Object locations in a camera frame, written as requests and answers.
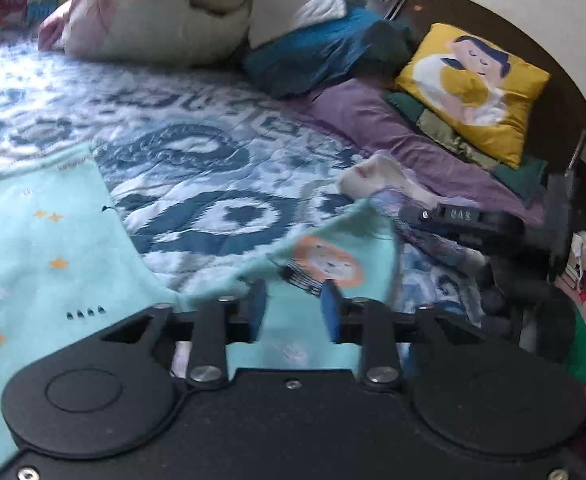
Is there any teal lion print baby garment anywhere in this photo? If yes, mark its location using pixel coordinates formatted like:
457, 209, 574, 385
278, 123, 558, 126
0, 146, 397, 468

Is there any right hand in black glove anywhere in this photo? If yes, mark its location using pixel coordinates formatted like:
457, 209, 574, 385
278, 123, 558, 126
519, 288, 586, 385

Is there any blue white patterned quilt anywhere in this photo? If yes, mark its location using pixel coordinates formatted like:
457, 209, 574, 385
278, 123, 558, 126
0, 39, 484, 321

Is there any yellow cartoon cushion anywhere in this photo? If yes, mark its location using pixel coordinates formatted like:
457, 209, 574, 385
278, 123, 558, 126
394, 23, 550, 169

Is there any purple bed sheet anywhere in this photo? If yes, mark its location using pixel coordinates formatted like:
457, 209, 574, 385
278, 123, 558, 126
284, 79, 544, 223

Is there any teal blue blanket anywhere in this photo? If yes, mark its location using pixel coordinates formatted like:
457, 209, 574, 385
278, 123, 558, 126
242, 6, 417, 99

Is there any cream pink folded duvet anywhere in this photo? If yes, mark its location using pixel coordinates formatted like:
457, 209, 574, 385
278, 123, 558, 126
38, 0, 347, 66

